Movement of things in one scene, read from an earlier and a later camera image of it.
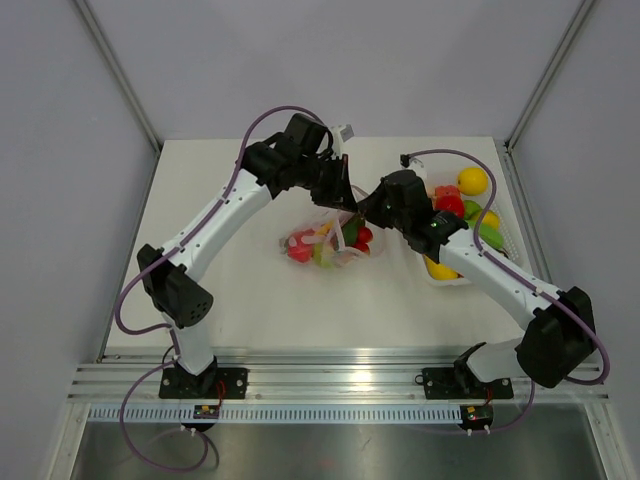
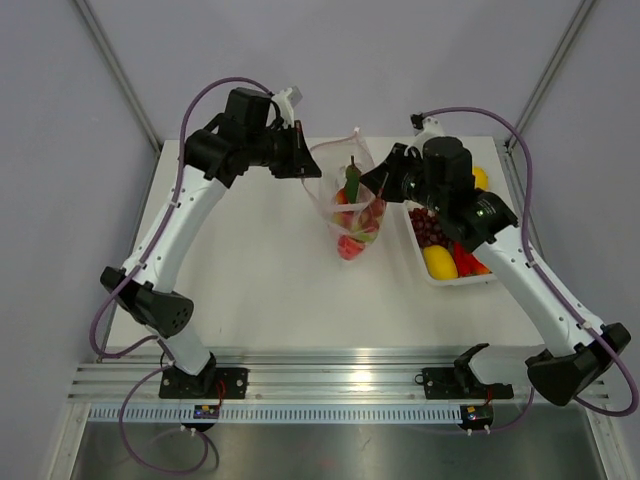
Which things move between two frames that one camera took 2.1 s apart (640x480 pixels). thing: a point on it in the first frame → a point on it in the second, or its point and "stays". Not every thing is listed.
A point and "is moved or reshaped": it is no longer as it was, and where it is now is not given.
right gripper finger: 375,206 → 380,179
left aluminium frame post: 119,73 stays
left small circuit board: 206,411 stays
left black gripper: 340,193 → 301,163
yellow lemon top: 473,181 stays
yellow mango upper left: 441,271 stays
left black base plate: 232,382 stays
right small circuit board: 476,416 stays
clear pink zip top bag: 325,238 is moved or reshaped
